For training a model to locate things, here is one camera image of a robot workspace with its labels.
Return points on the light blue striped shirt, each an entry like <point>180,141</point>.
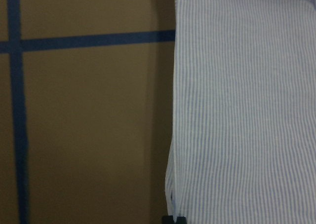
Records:
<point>243,147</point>

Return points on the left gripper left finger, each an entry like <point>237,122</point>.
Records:
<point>167,220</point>

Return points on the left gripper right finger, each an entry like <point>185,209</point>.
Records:
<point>181,220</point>

